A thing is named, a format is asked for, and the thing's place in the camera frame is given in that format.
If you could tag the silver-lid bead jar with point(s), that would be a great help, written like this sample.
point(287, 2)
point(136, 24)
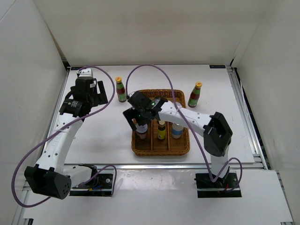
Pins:
point(176, 131)

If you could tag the right side aluminium rail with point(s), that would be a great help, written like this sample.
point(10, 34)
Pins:
point(249, 125)

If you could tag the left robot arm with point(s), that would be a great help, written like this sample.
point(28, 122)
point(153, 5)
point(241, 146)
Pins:
point(48, 176)

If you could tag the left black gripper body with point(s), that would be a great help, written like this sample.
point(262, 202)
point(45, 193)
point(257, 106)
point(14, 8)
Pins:
point(96, 99)

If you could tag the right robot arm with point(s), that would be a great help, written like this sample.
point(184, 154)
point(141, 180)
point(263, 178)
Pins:
point(214, 129)

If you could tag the white-lid brown jar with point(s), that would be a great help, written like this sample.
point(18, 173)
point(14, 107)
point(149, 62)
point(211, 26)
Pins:
point(141, 131)

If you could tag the small yellow bottle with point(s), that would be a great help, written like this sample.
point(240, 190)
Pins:
point(161, 130)

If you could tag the right black table label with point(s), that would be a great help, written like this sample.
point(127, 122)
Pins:
point(217, 66)

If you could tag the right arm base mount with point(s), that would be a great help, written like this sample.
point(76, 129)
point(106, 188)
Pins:
point(227, 187)

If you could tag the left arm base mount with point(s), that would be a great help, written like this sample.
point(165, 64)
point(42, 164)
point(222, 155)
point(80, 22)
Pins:
point(102, 183)

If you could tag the wicker divided tray basket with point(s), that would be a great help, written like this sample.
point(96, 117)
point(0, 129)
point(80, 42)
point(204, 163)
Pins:
point(151, 145)

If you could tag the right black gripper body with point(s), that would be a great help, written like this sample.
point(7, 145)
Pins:
point(142, 119)

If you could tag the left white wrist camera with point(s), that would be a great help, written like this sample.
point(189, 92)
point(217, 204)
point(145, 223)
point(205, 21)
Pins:
point(85, 72)

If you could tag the red sauce bottle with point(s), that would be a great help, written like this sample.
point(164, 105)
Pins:
point(195, 94)
point(120, 90)

